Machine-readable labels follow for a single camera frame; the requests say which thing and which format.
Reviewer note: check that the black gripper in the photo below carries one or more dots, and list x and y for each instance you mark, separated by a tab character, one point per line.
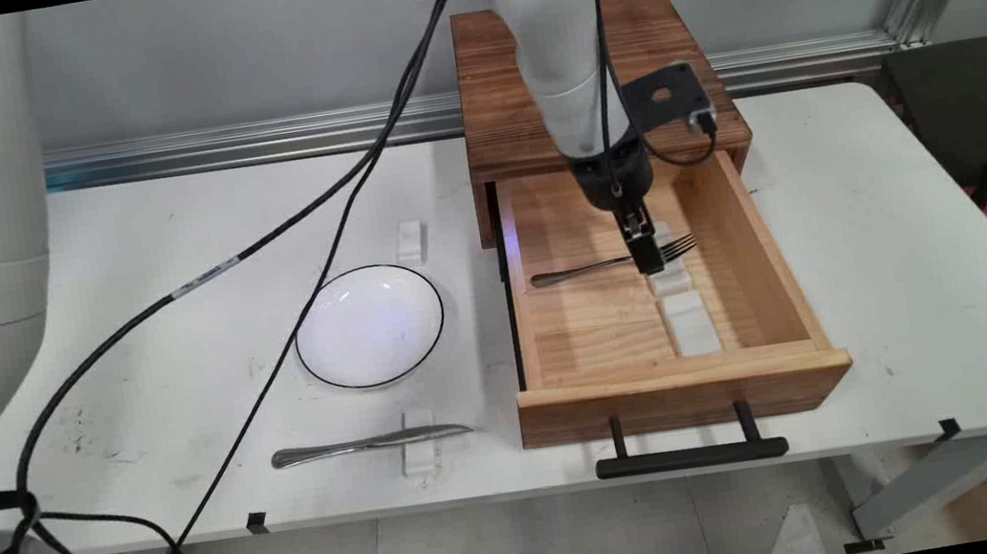
605	174

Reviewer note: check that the silver table knife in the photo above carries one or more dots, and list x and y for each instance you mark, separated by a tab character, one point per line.
334	450

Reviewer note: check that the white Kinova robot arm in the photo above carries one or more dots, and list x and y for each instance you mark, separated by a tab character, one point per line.
556	36

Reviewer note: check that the white ceramic cutlery rest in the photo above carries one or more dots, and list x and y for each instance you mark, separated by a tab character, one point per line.
692	326
418	463
410	242
674	282

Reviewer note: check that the silver fork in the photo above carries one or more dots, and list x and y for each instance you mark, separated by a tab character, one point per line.
580	271

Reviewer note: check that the light wooden drawer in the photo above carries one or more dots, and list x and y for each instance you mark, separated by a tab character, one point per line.
598	330

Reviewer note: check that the dark wooden cabinet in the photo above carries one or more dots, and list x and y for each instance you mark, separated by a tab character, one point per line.
498	102

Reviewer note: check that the white plate with black rim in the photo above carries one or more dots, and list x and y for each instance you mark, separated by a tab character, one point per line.
370	328

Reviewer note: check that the small black table clip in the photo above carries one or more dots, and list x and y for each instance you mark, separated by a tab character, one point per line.
256	521
949	428

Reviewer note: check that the white table leg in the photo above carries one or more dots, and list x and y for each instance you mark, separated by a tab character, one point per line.
919	488

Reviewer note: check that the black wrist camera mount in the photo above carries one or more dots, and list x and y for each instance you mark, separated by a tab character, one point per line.
663	108

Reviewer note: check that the small silver wrist camera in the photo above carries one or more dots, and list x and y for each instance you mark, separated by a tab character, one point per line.
702	120

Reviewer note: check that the horizontal aluminium rail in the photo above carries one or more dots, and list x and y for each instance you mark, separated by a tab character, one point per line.
243	143

